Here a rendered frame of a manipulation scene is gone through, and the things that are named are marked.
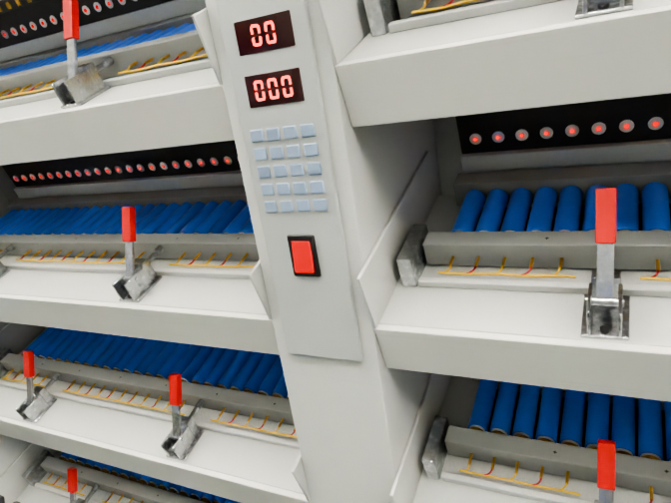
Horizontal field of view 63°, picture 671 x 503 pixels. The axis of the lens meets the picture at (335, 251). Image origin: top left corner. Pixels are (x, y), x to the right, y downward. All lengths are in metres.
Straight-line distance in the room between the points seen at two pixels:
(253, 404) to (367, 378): 0.22
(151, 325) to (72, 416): 0.28
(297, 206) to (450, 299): 0.14
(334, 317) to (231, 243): 0.17
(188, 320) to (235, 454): 0.18
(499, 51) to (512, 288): 0.17
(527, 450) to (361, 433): 0.15
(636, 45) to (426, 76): 0.11
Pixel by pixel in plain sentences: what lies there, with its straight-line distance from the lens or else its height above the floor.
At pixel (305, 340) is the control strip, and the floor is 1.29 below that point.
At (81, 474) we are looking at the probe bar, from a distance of 1.01.
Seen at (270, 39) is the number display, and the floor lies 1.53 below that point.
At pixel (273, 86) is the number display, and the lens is 0.40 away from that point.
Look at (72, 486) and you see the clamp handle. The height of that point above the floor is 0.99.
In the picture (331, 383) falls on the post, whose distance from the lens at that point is 0.47.
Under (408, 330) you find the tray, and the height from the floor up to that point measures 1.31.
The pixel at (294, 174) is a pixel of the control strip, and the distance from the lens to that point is 0.40.
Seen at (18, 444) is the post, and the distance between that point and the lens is 1.08.
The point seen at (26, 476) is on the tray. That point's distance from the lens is 1.08.
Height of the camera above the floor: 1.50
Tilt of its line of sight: 18 degrees down
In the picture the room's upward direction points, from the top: 9 degrees counter-clockwise
